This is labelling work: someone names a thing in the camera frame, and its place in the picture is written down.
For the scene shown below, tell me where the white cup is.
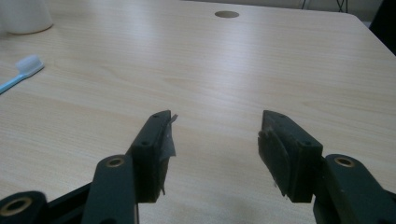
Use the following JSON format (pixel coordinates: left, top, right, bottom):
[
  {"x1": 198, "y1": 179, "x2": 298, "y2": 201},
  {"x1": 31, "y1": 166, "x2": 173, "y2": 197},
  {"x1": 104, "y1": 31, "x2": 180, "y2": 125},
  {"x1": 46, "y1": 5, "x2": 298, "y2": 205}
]
[{"x1": 0, "y1": 0, "x2": 54, "y2": 35}]

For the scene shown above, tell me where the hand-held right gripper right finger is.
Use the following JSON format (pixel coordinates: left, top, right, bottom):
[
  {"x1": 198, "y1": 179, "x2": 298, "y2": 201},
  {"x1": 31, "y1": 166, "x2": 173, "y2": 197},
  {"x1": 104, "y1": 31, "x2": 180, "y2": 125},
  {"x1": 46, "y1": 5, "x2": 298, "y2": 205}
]
[{"x1": 257, "y1": 109, "x2": 324, "y2": 203}]

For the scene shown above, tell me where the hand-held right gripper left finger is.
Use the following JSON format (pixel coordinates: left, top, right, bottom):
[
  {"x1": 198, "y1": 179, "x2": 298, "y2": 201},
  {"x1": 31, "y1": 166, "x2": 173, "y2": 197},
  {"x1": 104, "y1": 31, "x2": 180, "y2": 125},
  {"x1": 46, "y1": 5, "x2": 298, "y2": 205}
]
[{"x1": 125, "y1": 109, "x2": 178, "y2": 204}]

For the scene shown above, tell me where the blue toothbrush with white bristles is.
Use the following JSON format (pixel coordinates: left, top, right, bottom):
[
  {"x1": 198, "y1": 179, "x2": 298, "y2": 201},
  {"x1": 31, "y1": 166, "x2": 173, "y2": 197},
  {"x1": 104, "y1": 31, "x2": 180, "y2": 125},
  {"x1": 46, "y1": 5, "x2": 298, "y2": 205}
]
[{"x1": 0, "y1": 54, "x2": 46, "y2": 95}]

